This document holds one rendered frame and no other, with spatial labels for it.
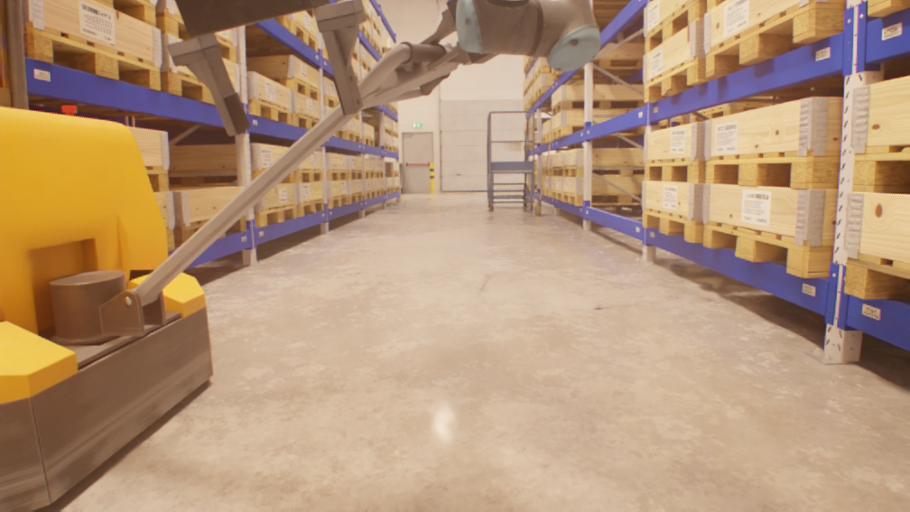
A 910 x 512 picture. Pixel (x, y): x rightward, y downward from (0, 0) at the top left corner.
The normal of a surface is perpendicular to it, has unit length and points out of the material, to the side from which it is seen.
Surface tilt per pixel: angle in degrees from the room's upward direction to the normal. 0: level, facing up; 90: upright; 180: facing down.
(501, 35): 134
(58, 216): 74
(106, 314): 90
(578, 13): 66
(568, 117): 90
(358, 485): 0
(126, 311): 90
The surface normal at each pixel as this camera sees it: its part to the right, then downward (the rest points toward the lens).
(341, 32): -0.11, 0.50
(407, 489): -0.01, -0.99
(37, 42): 1.00, -0.01
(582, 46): 0.18, 0.95
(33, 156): 0.96, -0.29
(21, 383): 0.69, 0.07
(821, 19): -0.03, 0.12
